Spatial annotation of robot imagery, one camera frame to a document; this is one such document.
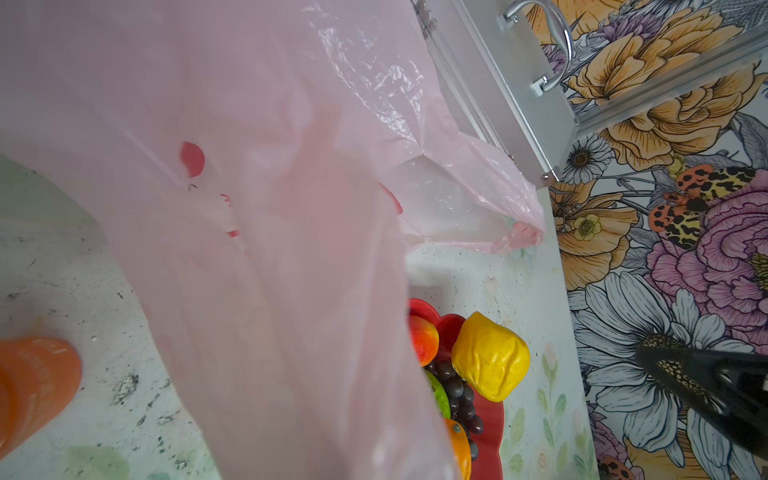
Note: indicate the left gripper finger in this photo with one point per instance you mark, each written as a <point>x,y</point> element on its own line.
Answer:
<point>727,389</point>

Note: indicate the green lime toy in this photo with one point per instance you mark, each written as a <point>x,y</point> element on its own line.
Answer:
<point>439,394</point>

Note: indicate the yellow lemon toy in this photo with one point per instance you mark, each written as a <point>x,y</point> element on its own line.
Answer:
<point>490,357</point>

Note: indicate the red yellow peach toy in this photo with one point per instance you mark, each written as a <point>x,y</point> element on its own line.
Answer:
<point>425,339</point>

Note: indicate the pink plastic bag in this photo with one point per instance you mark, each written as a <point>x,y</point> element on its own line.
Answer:
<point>234,154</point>

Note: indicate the orange plastic bottle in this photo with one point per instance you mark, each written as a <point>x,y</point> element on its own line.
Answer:
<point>39,378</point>

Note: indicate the dark purple grapes toy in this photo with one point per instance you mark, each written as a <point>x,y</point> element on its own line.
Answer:
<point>462,401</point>

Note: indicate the red flower-shaped plate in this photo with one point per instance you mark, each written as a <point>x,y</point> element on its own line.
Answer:
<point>488,465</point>

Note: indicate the silver metal case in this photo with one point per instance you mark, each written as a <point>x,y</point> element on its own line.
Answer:
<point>498,83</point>

